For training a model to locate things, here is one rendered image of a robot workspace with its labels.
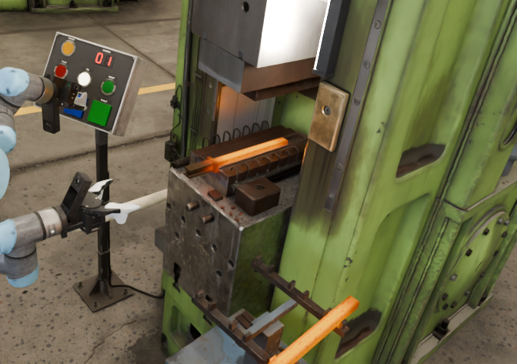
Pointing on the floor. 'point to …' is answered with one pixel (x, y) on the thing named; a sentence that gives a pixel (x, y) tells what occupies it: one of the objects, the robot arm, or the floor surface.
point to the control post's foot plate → (102, 301)
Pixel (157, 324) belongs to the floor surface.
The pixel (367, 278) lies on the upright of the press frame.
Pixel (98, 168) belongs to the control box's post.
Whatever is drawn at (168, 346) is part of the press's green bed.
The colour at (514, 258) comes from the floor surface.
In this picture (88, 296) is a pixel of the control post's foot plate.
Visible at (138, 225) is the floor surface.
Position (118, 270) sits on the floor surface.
